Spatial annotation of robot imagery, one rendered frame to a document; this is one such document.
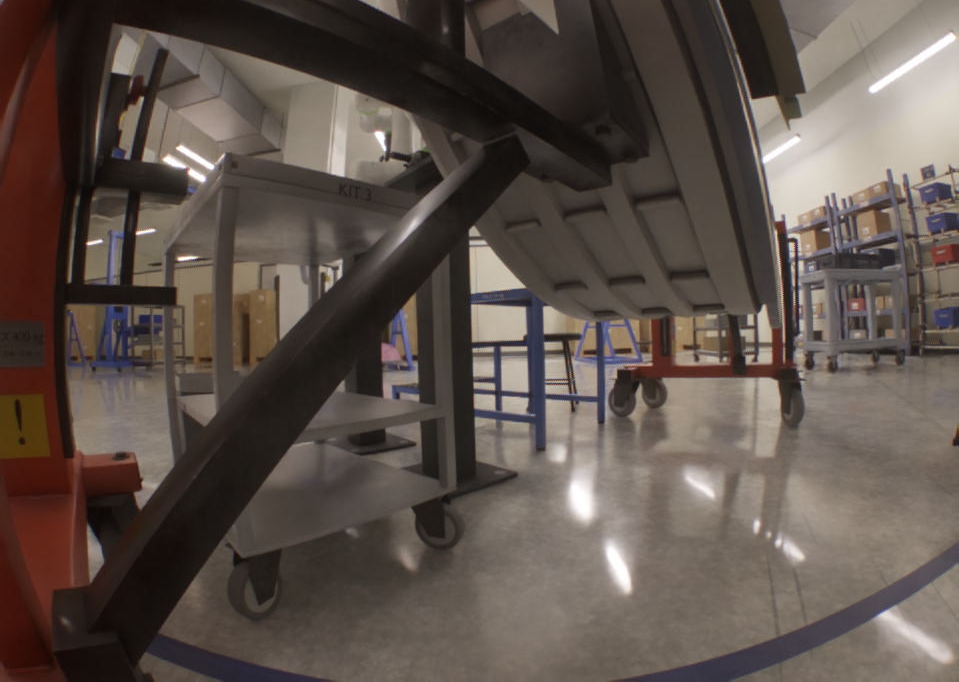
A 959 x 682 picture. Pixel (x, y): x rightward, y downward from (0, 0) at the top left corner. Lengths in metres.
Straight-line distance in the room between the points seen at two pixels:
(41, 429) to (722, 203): 0.87
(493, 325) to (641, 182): 8.04
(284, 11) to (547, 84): 0.32
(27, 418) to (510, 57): 0.71
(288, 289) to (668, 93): 5.61
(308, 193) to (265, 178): 0.07
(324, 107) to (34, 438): 6.26
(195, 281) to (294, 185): 10.41
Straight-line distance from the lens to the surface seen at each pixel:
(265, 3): 0.28
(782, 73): 0.46
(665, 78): 0.54
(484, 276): 8.66
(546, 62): 0.53
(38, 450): 0.58
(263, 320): 8.60
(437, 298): 0.82
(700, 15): 0.50
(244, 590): 0.71
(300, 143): 6.45
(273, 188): 0.65
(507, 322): 8.59
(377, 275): 0.25
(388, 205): 0.76
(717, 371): 2.09
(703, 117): 0.55
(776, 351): 2.07
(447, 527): 0.88
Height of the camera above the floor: 0.43
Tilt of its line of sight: 2 degrees up
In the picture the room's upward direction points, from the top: 2 degrees counter-clockwise
